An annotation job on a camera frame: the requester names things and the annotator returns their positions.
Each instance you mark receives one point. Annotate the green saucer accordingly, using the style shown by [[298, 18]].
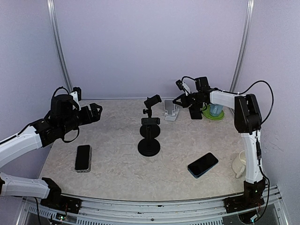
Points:
[[207, 114]]

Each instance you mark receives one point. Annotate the black folding phone stand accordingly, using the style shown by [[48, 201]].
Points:
[[195, 112]]

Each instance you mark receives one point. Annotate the phone in clear case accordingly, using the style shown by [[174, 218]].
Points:
[[83, 159]]

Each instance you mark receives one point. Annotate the aluminium frame post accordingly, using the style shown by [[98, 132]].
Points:
[[243, 45], [58, 45]]

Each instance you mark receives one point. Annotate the blue phone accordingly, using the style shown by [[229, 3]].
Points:
[[202, 165]]

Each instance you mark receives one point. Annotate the cream ceramic mug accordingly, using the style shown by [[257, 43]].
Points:
[[239, 165]]

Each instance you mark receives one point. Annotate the white folding phone stand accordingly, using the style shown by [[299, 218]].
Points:
[[171, 110]]

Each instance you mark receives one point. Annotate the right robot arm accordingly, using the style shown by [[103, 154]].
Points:
[[247, 121]]

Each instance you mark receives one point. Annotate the light blue mug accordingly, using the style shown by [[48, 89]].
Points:
[[215, 110]]

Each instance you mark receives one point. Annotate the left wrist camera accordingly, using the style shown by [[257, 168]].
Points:
[[77, 96]]

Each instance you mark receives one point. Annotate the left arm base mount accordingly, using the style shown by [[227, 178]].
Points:
[[61, 201]]

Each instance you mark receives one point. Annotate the left aluminium frame post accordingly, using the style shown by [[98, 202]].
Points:
[[58, 45]]

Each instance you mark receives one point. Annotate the right aluminium frame post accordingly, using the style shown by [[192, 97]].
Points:
[[243, 45]]

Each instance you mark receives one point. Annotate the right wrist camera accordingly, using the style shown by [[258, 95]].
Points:
[[183, 86]]

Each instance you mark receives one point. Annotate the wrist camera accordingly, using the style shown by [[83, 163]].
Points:
[[77, 96], [183, 86]]

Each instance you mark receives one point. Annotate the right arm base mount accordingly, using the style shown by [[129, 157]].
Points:
[[252, 197]]

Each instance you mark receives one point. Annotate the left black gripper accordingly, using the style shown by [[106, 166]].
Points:
[[88, 119]]

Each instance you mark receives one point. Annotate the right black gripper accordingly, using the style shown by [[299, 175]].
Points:
[[185, 102]]

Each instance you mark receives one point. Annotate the rear black round-base stand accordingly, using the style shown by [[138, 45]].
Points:
[[150, 117]]

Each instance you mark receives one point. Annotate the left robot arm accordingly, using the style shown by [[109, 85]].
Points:
[[65, 115]]

